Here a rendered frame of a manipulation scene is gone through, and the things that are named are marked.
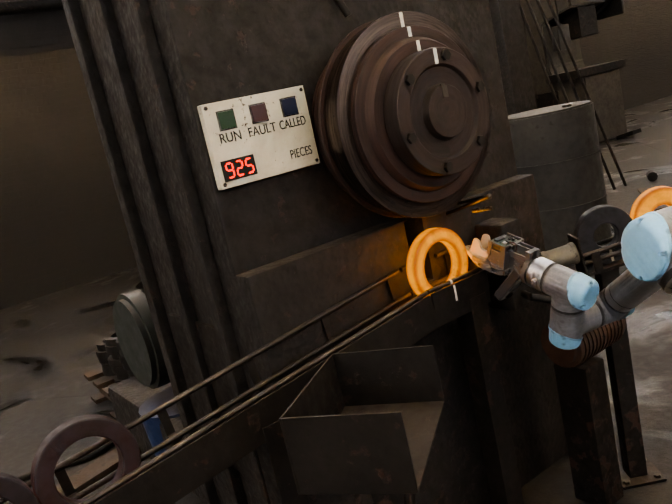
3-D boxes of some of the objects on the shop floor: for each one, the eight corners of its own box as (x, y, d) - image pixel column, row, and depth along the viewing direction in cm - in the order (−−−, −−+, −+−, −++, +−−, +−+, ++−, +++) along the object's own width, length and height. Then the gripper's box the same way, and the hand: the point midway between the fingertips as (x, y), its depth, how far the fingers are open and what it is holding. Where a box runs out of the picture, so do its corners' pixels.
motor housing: (563, 501, 191) (533, 320, 180) (609, 465, 203) (583, 292, 192) (605, 518, 181) (576, 326, 170) (651, 478, 193) (626, 297, 182)
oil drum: (499, 257, 456) (475, 122, 439) (554, 232, 489) (534, 105, 471) (576, 261, 408) (553, 110, 390) (632, 233, 440) (614, 93, 422)
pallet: (140, 443, 291) (110, 346, 282) (90, 399, 359) (66, 319, 350) (364, 341, 353) (346, 259, 344) (286, 320, 421) (269, 251, 412)
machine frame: (188, 526, 220) (19, -49, 185) (430, 391, 279) (337, -66, 244) (315, 641, 161) (101, -175, 126) (589, 438, 220) (495, -158, 184)
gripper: (548, 246, 163) (479, 219, 178) (523, 257, 158) (455, 228, 173) (544, 278, 167) (477, 249, 182) (520, 290, 162) (453, 259, 177)
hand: (469, 250), depth 178 cm, fingers closed
